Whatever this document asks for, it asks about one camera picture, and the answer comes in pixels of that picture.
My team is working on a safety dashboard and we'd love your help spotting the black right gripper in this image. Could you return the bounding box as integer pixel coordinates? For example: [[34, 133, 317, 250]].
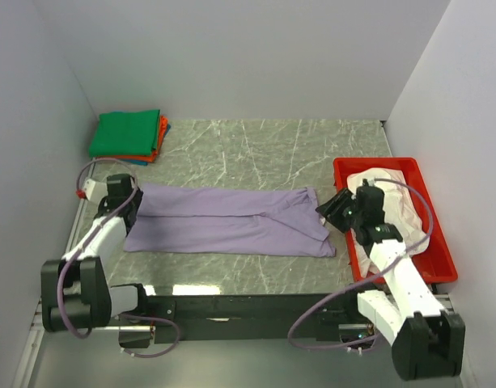
[[315, 187, 362, 234]]

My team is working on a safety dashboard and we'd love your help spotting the lavender t shirt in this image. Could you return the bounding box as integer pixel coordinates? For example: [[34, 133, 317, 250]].
[[124, 183, 336, 257]]

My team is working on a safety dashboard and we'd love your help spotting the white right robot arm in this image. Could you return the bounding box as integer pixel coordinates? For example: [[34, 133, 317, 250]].
[[316, 182, 465, 381]]

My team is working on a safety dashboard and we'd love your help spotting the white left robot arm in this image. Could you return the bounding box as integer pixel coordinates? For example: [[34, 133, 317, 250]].
[[40, 174, 150, 338]]

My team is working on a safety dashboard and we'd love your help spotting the blue folded t shirt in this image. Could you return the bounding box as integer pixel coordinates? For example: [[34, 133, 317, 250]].
[[122, 120, 171, 166]]

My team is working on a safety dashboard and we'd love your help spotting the white t shirt in bin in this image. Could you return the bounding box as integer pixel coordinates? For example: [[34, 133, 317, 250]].
[[346, 167, 430, 280]]

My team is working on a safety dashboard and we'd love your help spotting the green folded t shirt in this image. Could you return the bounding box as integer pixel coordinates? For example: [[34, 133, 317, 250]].
[[88, 109, 161, 158]]

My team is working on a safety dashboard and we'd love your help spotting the orange folded t shirt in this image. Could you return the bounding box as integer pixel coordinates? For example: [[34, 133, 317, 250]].
[[97, 115, 169, 164]]

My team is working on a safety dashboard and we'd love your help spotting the red plastic bin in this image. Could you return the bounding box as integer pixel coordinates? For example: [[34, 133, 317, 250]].
[[333, 157, 458, 285]]

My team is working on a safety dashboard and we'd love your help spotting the black base beam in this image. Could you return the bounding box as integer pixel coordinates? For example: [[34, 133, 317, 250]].
[[109, 292, 374, 348]]

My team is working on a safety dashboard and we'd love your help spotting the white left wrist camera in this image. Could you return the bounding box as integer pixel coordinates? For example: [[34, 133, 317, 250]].
[[76, 178, 108, 204]]

